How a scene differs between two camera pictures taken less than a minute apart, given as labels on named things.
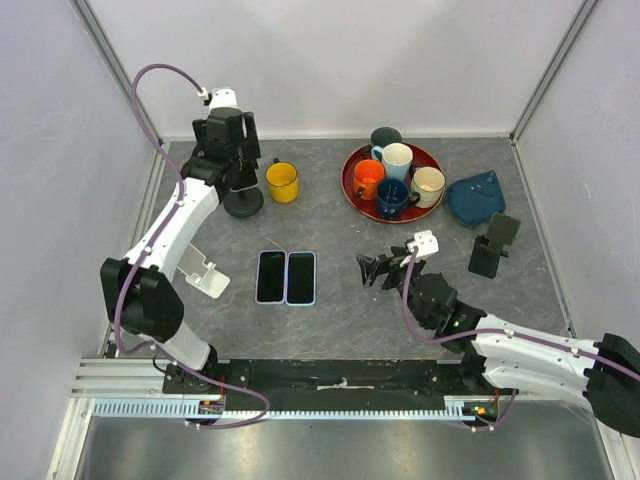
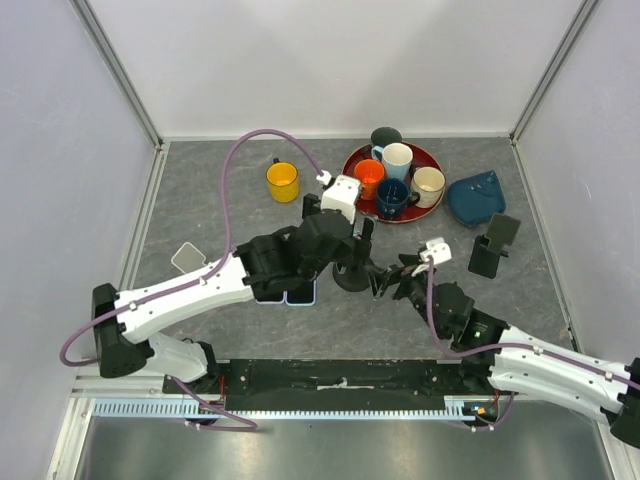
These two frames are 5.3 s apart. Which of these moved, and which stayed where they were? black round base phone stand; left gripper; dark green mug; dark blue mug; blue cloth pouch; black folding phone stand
Moved: left gripper; black round base phone stand
Stayed: dark green mug; dark blue mug; blue cloth pouch; black folding phone stand
